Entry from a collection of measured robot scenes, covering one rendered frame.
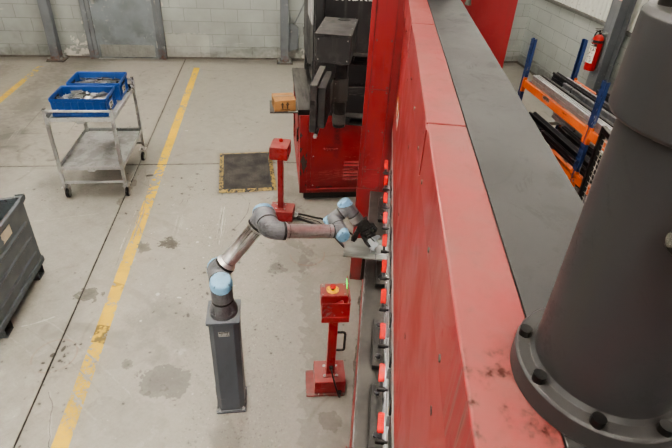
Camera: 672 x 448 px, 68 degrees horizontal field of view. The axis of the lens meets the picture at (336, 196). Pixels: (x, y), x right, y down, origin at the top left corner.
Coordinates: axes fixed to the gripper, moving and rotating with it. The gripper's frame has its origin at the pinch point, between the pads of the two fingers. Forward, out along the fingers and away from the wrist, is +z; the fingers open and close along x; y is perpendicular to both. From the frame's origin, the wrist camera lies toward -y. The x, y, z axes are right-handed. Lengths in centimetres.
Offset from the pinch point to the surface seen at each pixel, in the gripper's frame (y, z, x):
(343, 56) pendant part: 17, -90, 95
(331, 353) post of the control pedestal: -58, 42, -23
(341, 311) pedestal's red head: -25.9, 12.4, -29.2
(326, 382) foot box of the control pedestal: -71, 57, -30
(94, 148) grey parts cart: -288, -152, 169
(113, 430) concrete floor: -166, -8, -87
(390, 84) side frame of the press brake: 36, -59, 85
